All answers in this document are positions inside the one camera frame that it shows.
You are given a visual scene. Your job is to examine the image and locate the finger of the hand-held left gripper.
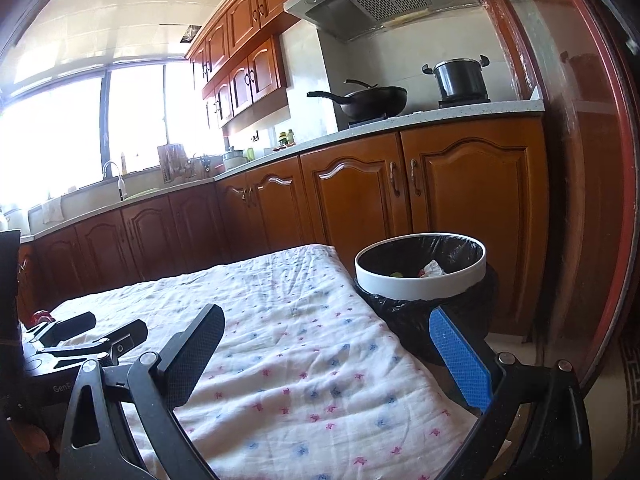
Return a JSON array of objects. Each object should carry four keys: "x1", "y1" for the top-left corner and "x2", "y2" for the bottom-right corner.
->
[
  {"x1": 50, "y1": 319, "x2": 149, "y2": 361},
  {"x1": 39, "y1": 311, "x2": 97, "y2": 347}
]

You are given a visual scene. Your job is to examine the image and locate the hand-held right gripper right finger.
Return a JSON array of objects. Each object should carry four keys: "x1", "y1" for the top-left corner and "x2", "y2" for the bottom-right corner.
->
[{"x1": 429, "y1": 305, "x2": 593, "y2": 480}]

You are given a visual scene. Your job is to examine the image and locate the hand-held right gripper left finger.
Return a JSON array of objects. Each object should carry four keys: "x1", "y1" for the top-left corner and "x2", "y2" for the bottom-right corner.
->
[{"x1": 59, "y1": 304, "x2": 226, "y2": 480}]

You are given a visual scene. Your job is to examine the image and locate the white bin with black bag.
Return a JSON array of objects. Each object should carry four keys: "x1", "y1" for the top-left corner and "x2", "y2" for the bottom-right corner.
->
[{"x1": 354, "y1": 232, "x2": 498, "y2": 366}]

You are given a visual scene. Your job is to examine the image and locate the white kettle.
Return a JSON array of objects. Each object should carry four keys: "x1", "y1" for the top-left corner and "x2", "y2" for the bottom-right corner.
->
[{"x1": 0, "y1": 204, "x2": 32, "y2": 237}]

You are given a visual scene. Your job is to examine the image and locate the white hanging towel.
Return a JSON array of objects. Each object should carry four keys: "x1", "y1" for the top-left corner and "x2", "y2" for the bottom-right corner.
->
[{"x1": 41, "y1": 196, "x2": 65, "y2": 225}]

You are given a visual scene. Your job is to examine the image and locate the white floral printed blanket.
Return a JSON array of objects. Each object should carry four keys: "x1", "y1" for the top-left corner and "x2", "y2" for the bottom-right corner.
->
[{"x1": 50, "y1": 244, "x2": 481, "y2": 480}]

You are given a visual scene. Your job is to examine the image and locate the kitchen faucet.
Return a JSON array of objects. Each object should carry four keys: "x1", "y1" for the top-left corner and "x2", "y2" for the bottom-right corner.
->
[{"x1": 102, "y1": 160, "x2": 128, "y2": 202}]

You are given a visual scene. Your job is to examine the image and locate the kitchen window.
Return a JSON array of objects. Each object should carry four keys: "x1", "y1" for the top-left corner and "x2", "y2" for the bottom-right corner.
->
[{"x1": 0, "y1": 62, "x2": 223, "y2": 211}]

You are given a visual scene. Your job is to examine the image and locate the wooden lower kitchen cabinets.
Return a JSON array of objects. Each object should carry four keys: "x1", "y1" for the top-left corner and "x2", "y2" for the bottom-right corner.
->
[{"x1": 17, "y1": 117, "x2": 551, "y2": 336}]

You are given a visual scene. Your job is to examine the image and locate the wooden kitchen cabinets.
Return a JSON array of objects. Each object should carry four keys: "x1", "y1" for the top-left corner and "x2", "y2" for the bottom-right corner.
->
[
  {"x1": 17, "y1": 117, "x2": 551, "y2": 336},
  {"x1": 187, "y1": 0, "x2": 361, "y2": 131}
]

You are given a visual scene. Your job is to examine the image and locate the white lidded container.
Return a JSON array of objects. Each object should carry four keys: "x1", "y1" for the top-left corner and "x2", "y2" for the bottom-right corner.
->
[{"x1": 221, "y1": 146, "x2": 247, "y2": 170}]

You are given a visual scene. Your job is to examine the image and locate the wooden framed glass door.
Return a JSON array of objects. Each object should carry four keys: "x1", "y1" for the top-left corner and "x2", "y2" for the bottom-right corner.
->
[{"x1": 470, "y1": 0, "x2": 640, "y2": 391}]

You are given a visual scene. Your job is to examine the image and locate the speckled kitchen countertop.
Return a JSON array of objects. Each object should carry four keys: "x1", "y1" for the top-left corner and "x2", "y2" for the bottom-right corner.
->
[{"x1": 20, "y1": 99, "x2": 546, "y2": 241}]

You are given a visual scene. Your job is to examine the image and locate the black wok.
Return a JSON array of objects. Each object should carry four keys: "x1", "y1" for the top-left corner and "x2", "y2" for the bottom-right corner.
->
[{"x1": 306, "y1": 79, "x2": 408, "y2": 122}]

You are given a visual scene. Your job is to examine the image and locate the black cooking pot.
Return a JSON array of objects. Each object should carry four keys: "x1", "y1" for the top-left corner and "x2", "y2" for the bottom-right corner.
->
[{"x1": 422, "y1": 55, "x2": 491, "y2": 103}]

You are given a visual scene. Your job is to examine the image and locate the wooden upper kitchen cabinets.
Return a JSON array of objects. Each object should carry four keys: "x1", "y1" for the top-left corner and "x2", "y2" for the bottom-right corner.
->
[{"x1": 187, "y1": 0, "x2": 361, "y2": 131}]

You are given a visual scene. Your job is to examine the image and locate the steel range hood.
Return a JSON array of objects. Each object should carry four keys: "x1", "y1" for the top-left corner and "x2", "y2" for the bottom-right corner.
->
[{"x1": 283, "y1": 0, "x2": 483, "y2": 41}]

